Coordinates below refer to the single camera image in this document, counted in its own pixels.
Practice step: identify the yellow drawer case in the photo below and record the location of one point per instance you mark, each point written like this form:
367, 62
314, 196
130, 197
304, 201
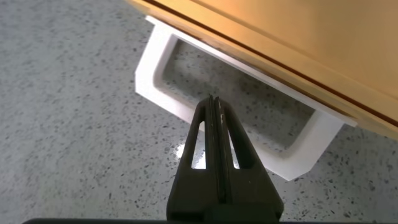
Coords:
326, 37

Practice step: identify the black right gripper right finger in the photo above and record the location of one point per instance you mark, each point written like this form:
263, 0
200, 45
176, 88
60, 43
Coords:
255, 189

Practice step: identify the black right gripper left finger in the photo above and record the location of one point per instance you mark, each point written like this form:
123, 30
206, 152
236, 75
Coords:
192, 189

